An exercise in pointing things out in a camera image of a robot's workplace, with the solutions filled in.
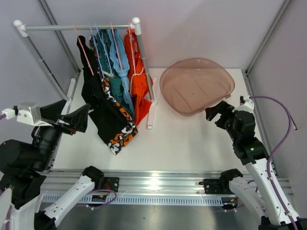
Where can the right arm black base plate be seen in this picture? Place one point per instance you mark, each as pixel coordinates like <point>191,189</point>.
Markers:
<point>214,187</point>

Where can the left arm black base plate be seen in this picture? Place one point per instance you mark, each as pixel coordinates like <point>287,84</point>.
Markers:
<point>111,183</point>

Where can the white and silver clothes rack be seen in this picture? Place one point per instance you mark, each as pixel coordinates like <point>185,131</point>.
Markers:
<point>135,24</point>

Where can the orange black patterned shorts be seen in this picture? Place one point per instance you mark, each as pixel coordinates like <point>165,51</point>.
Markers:
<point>130,131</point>

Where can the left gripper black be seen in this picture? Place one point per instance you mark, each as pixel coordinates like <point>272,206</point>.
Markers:
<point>78,119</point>

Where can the slotted grey cable duct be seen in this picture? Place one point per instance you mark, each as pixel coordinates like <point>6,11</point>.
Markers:
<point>153,200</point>

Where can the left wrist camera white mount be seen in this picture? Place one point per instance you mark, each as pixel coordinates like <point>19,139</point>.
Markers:
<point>26,113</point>

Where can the pink wire hanger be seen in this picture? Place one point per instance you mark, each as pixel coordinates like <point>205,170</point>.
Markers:
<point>84,52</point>

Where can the light blue wire hanger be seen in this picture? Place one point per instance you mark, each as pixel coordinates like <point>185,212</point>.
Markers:
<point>103,54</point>
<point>97,51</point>

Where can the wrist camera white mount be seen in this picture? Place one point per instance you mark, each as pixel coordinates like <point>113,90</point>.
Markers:
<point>246,104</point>
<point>26,113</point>

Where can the light blue shorts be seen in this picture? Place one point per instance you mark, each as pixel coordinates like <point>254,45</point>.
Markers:
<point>123,74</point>

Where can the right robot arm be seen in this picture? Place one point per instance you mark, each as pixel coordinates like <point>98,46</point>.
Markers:
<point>270,204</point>

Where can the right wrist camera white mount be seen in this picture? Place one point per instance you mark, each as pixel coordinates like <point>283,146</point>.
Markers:
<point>246,104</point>

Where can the aluminium extrusion rail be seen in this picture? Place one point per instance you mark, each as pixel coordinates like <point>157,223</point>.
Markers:
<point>144,183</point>

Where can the teal green shorts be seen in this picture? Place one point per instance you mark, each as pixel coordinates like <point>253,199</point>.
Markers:
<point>115,81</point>

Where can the bright orange shorts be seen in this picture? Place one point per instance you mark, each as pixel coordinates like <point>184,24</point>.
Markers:
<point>138,82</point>

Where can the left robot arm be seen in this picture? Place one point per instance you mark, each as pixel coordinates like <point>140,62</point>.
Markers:
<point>22,165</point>

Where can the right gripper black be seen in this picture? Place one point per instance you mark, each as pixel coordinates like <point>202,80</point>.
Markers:
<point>222,107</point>

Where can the translucent pink plastic basin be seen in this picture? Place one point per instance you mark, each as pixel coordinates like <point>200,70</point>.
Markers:
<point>191,85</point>

